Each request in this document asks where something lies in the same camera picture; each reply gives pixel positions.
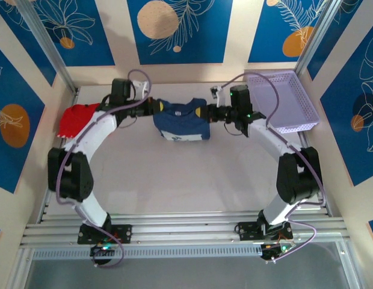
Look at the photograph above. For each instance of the navy blue printed t-shirt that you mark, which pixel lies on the navy blue printed t-shirt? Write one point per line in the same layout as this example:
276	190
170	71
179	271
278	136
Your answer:
180	123

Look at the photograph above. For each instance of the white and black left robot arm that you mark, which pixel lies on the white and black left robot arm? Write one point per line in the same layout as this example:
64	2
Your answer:
93	132

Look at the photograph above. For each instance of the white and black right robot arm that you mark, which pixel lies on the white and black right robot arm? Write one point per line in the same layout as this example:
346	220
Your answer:
270	135

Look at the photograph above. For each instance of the folded red t-shirt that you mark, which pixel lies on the folded red t-shirt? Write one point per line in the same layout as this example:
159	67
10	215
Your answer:
72	120

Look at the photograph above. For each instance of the lavender plastic mesh basket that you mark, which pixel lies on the lavender plastic mesh basket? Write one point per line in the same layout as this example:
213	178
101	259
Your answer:
288	99

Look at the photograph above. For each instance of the grey metal sheet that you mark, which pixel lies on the grey metal sheet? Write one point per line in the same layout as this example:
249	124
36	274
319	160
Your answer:
186	274

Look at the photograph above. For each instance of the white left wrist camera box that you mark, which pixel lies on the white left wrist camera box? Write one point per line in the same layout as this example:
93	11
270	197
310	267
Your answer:
141	87

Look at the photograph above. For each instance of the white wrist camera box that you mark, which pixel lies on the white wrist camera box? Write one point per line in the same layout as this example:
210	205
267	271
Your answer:
141	87
218	94

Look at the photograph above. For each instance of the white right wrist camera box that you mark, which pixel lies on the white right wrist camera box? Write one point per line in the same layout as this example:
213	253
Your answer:
218	94

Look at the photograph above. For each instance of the blue floral wall panel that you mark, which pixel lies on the blue floral wall panel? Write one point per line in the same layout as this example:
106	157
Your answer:
39	66
93	45
325	60
204	45
12	75
349	144
264	36

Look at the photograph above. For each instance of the aluminium corner post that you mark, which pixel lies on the aluminium corner post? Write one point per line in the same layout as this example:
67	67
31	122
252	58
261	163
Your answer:
319	36
45	39

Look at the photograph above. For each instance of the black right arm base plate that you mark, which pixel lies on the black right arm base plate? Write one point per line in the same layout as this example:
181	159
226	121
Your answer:
246	231

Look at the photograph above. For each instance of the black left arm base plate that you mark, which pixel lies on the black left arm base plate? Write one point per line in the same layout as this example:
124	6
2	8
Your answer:
126	233

